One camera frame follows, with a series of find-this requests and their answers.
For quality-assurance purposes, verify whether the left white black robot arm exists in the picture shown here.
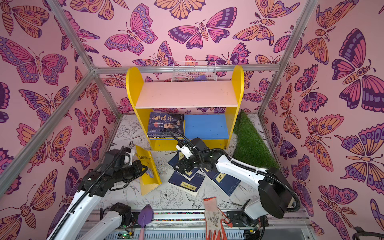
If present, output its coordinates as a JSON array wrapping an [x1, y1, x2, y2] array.
[[47, 146, 148, 240]]

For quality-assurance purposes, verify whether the navy book yellow label back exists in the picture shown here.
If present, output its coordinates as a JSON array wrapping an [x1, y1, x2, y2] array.
[[168, 151, 183, 168]]

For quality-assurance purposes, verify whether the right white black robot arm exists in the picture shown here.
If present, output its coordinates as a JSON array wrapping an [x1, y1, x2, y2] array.
[[174, 137, 301, 227]]

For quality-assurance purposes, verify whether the purple object in basket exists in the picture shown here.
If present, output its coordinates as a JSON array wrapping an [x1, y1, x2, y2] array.
[[193, 75, 207, 82]]

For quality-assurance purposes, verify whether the navy book yellow label front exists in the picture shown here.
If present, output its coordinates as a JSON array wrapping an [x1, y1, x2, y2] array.
[[212, 172, 241, 197]]

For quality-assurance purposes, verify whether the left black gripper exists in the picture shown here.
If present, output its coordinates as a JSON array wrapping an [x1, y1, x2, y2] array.
[[114, 159, 149, 183]]

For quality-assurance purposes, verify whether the green artificial grass mat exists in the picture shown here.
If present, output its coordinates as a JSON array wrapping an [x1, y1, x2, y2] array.
[[233, 111, 279, 169]]

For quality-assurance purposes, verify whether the white wire basket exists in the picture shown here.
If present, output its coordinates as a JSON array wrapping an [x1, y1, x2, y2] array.
[[171, 61, 218, 82]]

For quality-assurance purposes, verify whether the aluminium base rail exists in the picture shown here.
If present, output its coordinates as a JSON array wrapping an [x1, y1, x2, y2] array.
[[75, 210, 317, 240]]

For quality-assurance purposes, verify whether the purple garden trowel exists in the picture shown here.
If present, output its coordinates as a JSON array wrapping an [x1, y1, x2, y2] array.
[[138, 204, 154, 240]]

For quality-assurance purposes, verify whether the red white work glove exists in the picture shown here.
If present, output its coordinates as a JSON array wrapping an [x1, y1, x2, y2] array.
[[203, 197, 233, 240]]

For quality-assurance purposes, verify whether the yellow pink blue bookshelf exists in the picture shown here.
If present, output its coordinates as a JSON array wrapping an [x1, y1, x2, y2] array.
[[126, 66, 245, 151]]

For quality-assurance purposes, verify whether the green circuit board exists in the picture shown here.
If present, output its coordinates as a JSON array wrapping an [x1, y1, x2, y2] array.
[[117, 231, 134, 240]]

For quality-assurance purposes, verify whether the navy book yellow label middle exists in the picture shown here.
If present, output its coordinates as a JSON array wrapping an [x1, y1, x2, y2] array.
[[182, 168, 199, 181]]

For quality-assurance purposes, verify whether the thick navy book yellow spine label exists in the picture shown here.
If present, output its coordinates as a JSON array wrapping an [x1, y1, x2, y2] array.
[[168, 171, 205, 196]]

